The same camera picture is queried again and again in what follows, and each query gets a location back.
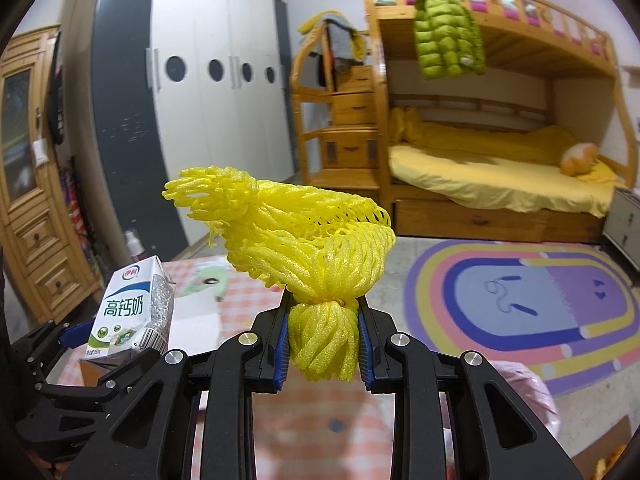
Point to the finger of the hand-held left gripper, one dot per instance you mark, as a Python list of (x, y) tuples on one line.
[(125, 375), (77, 335)]

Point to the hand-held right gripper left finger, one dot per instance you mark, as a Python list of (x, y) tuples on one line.
[(282, 355)]

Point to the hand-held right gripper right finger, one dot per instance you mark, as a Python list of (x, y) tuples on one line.
[(365, 360)]

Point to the white milk carton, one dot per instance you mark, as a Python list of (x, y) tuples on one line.
[(130, 310)]

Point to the yellow foam fruit net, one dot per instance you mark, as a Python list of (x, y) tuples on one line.
[(300, 240)]

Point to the pink-lined trash bin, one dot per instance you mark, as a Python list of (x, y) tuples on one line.
[(530, 405)]

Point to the green white medicine box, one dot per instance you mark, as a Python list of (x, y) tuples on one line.
[(207, 282)]

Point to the white spray bottle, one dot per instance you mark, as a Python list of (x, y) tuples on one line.
[(134, 244)]

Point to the wooden glass-door cabinet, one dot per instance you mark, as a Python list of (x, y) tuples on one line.
[(30, 185)]

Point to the rainbow oval rug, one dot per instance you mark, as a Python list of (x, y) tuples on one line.
[(525, 300)]

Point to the yellow bedding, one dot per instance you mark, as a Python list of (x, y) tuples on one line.
[(490, 175)]

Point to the wooden stair drawers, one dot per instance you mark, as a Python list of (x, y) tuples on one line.
[(350, 135)]

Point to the black hanging bag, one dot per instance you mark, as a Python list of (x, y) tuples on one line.
[(56, 90)]

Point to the white grey wardrobe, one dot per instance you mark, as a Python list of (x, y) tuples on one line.
[(200, 110)]

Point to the grey nightstand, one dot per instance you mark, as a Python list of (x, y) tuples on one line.
[(624, 225)]

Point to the orange plush toy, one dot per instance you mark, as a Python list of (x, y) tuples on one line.
[(579, 159)]

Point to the yellow grey clothes pile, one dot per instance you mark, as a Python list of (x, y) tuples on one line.
[(345, 40)]

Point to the green puffer jacket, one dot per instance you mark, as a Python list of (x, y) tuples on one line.
[(445, 35)]

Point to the wooden bunk bed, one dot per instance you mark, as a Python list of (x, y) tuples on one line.
[(525, 45)]

